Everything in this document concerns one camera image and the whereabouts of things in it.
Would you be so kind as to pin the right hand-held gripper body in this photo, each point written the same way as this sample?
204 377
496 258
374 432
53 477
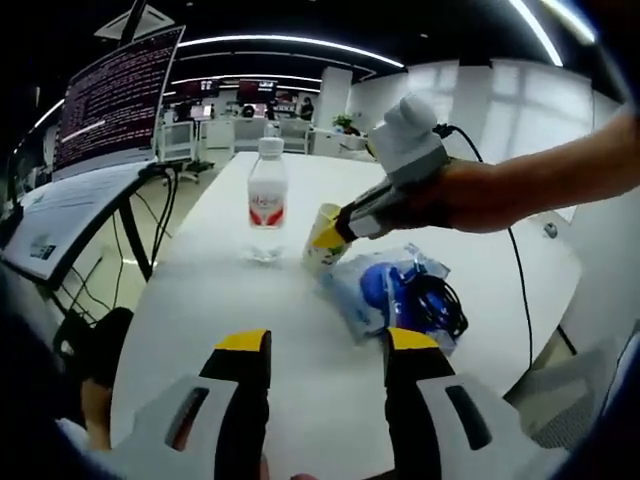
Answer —
407 145

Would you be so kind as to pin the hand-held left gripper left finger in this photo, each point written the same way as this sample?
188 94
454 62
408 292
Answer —
210 425

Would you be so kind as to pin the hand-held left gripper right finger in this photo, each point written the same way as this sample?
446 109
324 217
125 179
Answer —
425 415

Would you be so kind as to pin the white paper cup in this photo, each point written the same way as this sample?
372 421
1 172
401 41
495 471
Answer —
320 260

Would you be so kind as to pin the packet with blue round pad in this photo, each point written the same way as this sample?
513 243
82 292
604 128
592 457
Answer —
375 290

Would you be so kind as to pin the clear plastic water bottle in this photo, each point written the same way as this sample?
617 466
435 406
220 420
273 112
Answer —
268 200

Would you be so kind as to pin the person's right hand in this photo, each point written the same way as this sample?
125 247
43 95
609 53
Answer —
450 200

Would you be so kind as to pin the potted plant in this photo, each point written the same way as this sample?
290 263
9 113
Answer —
344 122

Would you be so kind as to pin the white chair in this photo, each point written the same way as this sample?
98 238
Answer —
294 136
181 140

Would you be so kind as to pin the person's leg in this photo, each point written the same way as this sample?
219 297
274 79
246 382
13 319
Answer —
100 350

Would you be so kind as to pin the grey mesh office chair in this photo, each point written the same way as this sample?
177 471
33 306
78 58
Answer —
565 400

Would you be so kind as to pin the white table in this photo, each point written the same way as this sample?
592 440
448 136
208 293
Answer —
225 280

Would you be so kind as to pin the curved ceiling light strip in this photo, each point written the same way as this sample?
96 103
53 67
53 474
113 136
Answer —
300 46

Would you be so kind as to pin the small grey object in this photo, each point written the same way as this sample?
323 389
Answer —
550 229

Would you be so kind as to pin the tilted white stand desk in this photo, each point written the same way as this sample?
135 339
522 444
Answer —
75 215

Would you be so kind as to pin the large computer monitor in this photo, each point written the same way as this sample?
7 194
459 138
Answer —
115 105

